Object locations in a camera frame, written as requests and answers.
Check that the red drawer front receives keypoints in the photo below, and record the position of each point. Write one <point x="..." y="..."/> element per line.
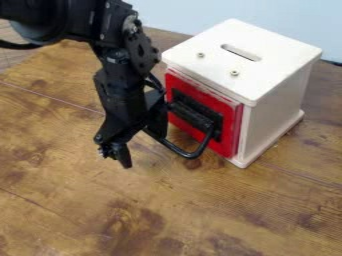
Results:
<point x="219" y="103"/>

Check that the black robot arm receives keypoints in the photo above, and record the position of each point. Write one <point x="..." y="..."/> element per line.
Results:
<point x="106" y="24"/>

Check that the black metal drawer handle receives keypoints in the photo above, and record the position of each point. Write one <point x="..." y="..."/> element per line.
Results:
<point x="196" y="120"/>

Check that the white wooden box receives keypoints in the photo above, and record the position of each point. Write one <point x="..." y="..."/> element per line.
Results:
<point x="257" y="68"/>

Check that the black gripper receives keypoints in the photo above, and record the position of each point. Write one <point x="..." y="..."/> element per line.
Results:
<point x="132" y="102"/>

